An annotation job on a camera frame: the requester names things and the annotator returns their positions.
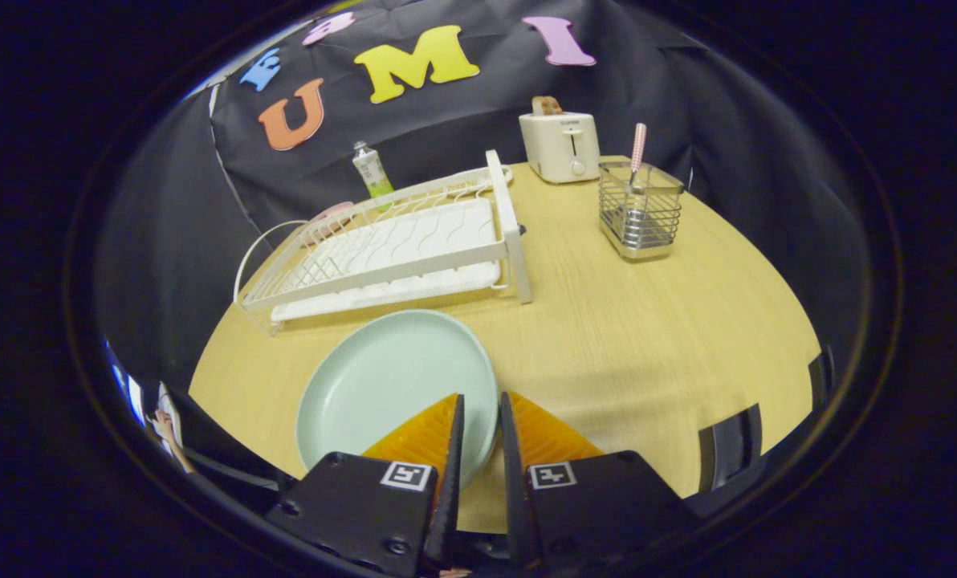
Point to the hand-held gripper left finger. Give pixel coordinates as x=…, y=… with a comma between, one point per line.
x=453, y=482

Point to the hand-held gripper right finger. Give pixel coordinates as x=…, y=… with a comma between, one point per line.
x=513, y=482

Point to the light green plate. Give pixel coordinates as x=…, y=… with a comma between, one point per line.
x=382, y=385

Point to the white dish rack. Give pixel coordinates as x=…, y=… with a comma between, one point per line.
x=414, y=241

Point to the pink plate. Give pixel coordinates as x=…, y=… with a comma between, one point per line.
x=331, y=212

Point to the black glossy chair part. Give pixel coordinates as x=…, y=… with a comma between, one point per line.
x=731, y=445
x=820, y=377

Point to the dark furniture piece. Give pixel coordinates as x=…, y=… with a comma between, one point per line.
x=221, y=457

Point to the white and blue object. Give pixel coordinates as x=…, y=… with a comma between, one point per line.
x=165, y=421

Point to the small green label bottle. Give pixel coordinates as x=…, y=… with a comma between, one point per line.
x=372, y=172

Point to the white toaster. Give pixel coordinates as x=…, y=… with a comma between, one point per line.
x=555, y=148

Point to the black backdrop cloth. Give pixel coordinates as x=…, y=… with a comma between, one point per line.
x=462, y=120

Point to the brown toast slice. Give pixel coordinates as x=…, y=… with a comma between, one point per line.
x=547, y=105

